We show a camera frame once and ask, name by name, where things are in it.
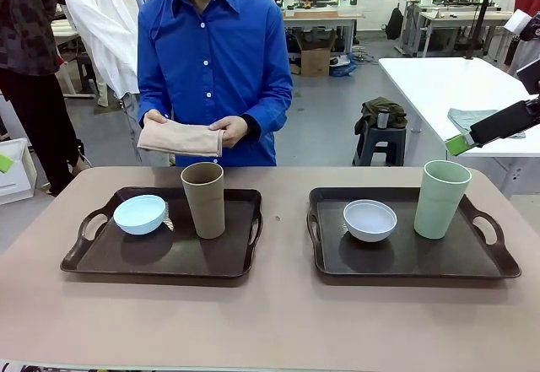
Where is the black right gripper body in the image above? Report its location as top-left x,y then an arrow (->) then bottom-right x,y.
470,95 -> 540,148

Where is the teal cloth mat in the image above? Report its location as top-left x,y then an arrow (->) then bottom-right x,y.
446,107 -> 527,140

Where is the beige cloth mat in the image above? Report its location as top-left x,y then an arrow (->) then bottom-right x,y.
137,118 -> 226,159

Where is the person's right forearm blue sleeve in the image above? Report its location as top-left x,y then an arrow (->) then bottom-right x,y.
138,87 -> 175,121

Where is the person's left forearm blue sleeve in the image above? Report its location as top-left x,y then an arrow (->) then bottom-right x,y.
242,84 -> 294,137

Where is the brown plastic serving tray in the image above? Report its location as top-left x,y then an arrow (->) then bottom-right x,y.
60,186 -> 264,279
307,186 -> 522,281

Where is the person's left hand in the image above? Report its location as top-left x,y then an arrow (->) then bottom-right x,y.
208,115 -> 248,149

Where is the person's right hand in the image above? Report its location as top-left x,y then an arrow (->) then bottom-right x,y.
142,109 -> 170,128

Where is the tall pale green cup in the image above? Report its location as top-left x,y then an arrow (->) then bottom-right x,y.
413,159 -> 473,240

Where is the olive green garment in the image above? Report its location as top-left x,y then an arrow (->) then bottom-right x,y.
354,96 -> 409,135

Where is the white work table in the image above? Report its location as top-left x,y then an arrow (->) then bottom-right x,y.
378,55 -> 540,198

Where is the grey plastic stool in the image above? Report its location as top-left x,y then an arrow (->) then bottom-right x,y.
353,125 -> 408,167

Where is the white bowl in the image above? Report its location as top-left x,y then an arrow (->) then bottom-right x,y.
343,199 -> 398,243

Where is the black tripod pole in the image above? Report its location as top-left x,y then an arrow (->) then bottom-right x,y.
463,0 -> 500,61

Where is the black backpack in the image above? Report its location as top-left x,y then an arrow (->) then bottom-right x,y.
386,7 -> 405,40

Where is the open cardboard box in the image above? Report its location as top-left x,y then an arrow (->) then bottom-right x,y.
294,30 -> 338,78

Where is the grey background workbench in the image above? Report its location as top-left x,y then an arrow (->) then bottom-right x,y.
281,7 -> 366,59

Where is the person in blue shirt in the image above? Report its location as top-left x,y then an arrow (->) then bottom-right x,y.
137,0 -> 294,167

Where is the tall brown cup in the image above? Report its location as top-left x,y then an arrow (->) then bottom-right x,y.
180,162 -> 226,240

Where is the light blue bowl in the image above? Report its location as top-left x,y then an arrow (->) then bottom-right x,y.
112,194 -> 167,236

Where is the person in white shirt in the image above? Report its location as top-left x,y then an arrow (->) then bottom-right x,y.
64,0 -> 155,108

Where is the person in dark patterned clothes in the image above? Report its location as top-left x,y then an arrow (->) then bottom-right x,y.
0,0 -> 85,196

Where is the white storage box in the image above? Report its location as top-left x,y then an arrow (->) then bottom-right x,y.
0,137 -> 35,205

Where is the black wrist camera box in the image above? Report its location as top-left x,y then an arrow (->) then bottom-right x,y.
516,57 -> 540,94

